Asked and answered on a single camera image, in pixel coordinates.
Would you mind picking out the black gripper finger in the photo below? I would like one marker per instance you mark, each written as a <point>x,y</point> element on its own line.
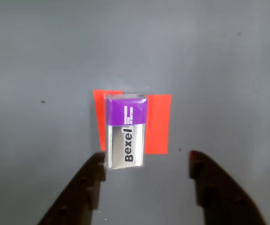
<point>78,194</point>
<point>224,199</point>

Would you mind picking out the purple silver Bexel battery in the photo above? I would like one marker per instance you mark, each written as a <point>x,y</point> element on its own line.
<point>125,131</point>

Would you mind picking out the small red tape patch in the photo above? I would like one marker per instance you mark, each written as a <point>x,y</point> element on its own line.
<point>158,124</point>

